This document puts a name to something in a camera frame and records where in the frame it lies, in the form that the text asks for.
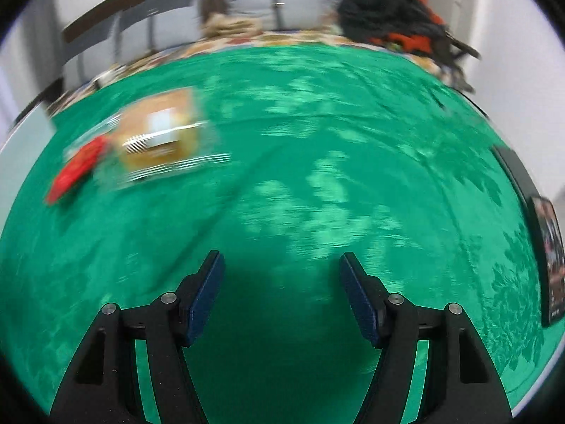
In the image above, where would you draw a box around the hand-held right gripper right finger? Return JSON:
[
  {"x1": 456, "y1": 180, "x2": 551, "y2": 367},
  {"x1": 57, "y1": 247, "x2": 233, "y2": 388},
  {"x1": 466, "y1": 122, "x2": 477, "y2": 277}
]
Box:
[{"x1": 339, "y1": 252, "x2": 515, "y2": 424}]

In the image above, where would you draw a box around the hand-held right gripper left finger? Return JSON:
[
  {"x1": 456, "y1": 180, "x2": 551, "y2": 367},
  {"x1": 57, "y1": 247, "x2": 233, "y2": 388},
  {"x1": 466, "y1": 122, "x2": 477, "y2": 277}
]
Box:
[{"x1": 48, "y1": 249, "x2": 227, "y2": 424}]

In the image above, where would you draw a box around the bread loaf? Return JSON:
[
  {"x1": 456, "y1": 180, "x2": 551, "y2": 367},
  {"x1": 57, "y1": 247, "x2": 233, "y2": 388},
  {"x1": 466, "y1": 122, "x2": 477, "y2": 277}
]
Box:
[{"x1": 101, "y1": 87, "x2": 232, "y2": 192}]

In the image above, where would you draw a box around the red snack packet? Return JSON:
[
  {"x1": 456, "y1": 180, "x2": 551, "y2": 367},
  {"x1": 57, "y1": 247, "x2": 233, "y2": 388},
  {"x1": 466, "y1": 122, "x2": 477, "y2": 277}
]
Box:
[{"x1": 45, "y1": 136, "x2": 109, "y2": 206}]

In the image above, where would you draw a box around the green floral bedspread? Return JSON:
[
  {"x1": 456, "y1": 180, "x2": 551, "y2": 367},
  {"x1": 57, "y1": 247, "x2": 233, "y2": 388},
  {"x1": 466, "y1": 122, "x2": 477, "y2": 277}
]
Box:
[{"x1": 0, "y1": 40, "x2": 561, "y2": 424}]

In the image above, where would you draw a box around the smartphone with lit screen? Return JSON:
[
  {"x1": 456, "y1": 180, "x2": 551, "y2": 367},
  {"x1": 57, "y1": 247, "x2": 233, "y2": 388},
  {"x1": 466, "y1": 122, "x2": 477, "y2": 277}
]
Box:
[{"x1": 530, "y1": 195, "x2": 565, "y2": 328}]

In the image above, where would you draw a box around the black flat device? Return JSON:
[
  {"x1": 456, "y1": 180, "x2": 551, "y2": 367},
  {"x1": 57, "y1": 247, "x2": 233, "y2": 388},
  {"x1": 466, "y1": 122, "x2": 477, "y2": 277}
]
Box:
[{"x1": 491, "y1": 145, "x2": 543, "y2": 205}]

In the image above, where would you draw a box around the white side panel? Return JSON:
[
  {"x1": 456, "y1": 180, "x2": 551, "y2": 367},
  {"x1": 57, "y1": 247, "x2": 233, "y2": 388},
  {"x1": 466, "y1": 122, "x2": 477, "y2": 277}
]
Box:
[{"x1": 0, "y1": 105, "x2": 59, "y2": 160}]

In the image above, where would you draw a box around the floral bed sheet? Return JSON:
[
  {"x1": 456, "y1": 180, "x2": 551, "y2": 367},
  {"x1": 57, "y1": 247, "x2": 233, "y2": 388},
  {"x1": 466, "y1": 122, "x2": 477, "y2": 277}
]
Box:
[{"x1": 45, "y1": 30, "x2": 444, "y2": 113}]

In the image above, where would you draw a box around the beige folded cloth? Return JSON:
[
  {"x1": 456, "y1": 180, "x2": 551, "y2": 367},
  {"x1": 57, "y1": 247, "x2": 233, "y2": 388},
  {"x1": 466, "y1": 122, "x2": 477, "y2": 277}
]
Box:
[{"x1": 202, "y1": 14, "x2": 262, "y2": 40}]

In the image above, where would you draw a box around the grey pillow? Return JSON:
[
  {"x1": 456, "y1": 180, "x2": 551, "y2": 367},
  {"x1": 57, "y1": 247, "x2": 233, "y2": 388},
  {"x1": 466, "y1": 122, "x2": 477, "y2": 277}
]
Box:
[
  {"x1": 63, "y1": 12, "x2": 123, "y2": 81},
  {"x1": 119, "y1": 4, "x2": 204, "y2": 54},
  {"x1": 228, "y1": 0, "x2": 334, "y2": 33}
]

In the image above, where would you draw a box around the black and orange clothing pile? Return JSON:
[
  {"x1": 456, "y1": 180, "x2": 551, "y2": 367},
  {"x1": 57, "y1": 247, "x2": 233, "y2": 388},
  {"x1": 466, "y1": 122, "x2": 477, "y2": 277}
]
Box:
[{"x1": 336, "y1": 0, "x2": 483, "y2": 94}]

